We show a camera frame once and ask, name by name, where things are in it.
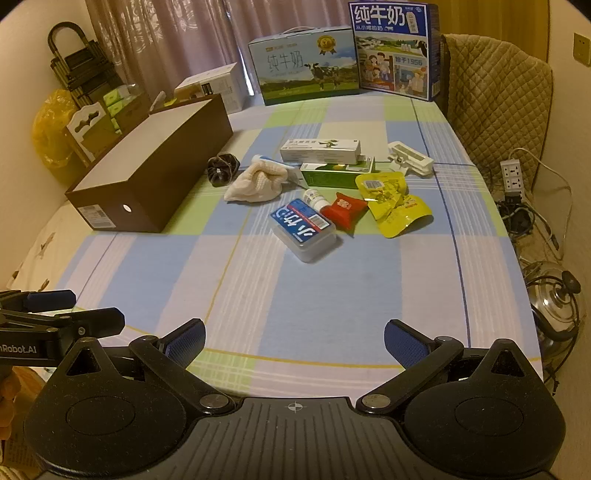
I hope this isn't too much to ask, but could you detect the red snack packet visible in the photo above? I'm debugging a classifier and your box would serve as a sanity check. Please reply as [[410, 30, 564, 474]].
[[320, 191, 369, 239]]

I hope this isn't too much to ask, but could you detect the yellow snack packet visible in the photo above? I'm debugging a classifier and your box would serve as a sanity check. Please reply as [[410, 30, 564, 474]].
[[371, 194, 434, 239], [355, 170, 410, 206]]

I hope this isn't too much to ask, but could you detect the cream printed bedsheet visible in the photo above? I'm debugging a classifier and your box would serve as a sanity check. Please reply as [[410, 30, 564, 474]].
[[4, 203, 95, 298]]

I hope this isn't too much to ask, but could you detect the green and white milk carton box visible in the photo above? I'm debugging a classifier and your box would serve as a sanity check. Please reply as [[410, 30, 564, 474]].
[[248, 26, 360, 107]]

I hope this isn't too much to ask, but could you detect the steel pot lid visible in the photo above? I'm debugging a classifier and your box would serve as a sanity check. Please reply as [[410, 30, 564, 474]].
[[526, 260, 582, 336]]

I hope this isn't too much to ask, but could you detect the blue milk carton box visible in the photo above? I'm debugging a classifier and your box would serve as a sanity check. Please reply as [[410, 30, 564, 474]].
[[348, 1, 440, 103]]

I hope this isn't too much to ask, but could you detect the cream knitted cloth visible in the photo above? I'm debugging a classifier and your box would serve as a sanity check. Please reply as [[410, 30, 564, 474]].
[[224, 160, 290, 204]]

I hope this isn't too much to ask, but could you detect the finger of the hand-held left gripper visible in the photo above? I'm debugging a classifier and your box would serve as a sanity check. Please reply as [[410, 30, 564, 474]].
[[0, 306, 126, 340], [0, 288, 77, 315]]

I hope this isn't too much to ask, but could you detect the black hair scrunchie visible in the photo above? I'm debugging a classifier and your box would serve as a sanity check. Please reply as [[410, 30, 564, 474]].
[[206, 154, 241, 186]]

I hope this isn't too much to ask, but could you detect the white power strip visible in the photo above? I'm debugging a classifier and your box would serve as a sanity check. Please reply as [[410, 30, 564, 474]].
[[500, 159, 530, 193]]

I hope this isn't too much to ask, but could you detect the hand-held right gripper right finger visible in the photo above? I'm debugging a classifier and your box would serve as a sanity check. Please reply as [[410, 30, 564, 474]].
[[355, 318, 533, 412]]

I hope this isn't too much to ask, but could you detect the plaid checked sheet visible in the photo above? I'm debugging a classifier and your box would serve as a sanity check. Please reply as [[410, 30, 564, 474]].
[[51, 95, 546, 407]]

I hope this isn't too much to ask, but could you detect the long white medicine box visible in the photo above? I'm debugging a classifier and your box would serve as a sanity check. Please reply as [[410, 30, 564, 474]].
[[280, 138, 363, 166]]

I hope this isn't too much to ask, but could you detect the black cable bundle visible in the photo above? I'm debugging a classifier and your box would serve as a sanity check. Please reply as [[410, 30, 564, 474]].
[[495, 191, 539, 234]]

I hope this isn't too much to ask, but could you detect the open cardboard box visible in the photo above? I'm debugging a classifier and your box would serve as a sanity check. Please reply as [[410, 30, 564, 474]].
[[62, 85, 156, 167]]

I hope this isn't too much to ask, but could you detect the brown cardboard shoe box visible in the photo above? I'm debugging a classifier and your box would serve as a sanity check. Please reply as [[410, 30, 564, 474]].
[[65, 93, 234, 234]]

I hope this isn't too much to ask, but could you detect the blue-lidded plastic box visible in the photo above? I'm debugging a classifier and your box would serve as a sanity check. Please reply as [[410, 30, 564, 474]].
[[270, 198, 338, 264]]

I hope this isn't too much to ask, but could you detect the white power cable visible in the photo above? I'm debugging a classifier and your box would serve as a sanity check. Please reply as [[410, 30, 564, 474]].
[[510, 147, 574, 260]]

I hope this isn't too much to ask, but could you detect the white pill bottle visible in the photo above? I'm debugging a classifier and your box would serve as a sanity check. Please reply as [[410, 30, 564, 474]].
[[302, 186, 330, 214]]

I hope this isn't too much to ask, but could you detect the white cardboard box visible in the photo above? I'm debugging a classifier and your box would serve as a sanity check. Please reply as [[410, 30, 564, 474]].
[[174, 62, 253, 114]]

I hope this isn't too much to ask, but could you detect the beige quilted chair cover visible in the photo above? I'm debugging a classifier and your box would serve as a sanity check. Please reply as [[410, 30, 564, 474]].
[[442, 34, 553, 182]]

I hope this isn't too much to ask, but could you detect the pink curtain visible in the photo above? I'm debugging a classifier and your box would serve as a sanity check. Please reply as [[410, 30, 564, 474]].
[[85, 0, 352, 95]]

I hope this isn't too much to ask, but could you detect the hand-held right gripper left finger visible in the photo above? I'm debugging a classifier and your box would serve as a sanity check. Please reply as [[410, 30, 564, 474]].
[[58, 318, 235, 414]]

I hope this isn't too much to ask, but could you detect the green and white medicine box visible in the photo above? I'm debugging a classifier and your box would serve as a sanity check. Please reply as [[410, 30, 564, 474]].
[[300, 156, 376, 188]]

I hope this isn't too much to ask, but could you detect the yellow plastic bag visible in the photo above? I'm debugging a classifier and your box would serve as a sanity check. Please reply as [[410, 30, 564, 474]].
[[31, 89, 79, 184]]

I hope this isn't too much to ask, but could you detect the white plastic clip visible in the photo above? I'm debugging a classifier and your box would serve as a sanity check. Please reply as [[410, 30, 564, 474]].
[[386, 140, 435, 178]]

